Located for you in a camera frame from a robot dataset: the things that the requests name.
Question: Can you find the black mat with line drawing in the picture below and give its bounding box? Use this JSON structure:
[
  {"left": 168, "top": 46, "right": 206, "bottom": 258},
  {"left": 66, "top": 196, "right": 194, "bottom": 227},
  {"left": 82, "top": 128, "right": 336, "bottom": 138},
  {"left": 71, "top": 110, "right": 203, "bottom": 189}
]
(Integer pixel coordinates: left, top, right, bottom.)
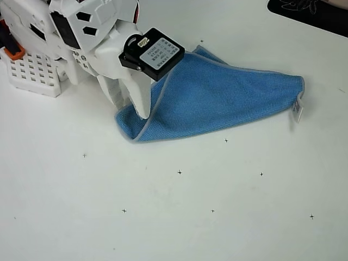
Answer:
[{"left": 266, "top": 0, "right": 348, "bottom": 39}]

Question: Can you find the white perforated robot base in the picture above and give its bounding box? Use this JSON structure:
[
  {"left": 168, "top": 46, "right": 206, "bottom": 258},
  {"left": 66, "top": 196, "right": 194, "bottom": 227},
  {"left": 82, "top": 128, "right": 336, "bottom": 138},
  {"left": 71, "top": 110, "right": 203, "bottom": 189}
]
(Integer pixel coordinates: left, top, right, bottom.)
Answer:
[{"left": 0, "top": 47, "right": 69, "bottom": 98}]

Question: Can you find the orange and black clamp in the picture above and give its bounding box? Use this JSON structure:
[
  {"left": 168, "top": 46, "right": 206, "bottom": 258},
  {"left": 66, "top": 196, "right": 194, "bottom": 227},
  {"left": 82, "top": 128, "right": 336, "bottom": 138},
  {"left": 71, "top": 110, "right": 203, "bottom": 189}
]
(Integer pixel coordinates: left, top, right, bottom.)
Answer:
[{"left": 0, "top": 19, "right": 25, "bottom": 60}]

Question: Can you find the blue microfibre cloth white tag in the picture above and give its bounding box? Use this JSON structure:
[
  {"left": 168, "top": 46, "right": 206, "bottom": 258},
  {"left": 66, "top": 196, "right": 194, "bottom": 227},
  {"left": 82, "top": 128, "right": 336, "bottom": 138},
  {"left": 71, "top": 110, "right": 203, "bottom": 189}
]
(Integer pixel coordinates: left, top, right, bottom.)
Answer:
[{"left": 114, "top": 45, "right": 306, "bottom": 144}]

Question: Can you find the red black white servo cable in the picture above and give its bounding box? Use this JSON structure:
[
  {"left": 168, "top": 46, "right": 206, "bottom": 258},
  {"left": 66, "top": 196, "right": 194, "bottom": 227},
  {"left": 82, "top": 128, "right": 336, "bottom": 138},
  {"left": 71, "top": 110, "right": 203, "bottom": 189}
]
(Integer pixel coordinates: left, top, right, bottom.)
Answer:
[{"left": 132, "top": 0, "right": 141, "bottom": 24}]

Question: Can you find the black camera module box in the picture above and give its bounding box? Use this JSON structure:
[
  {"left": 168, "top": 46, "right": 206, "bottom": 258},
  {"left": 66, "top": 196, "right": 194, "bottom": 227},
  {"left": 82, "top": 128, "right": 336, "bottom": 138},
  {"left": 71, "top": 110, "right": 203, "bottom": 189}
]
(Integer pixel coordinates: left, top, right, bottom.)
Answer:
[{"left": 117, "top": 27, "right": 186, "bottom": 82}]

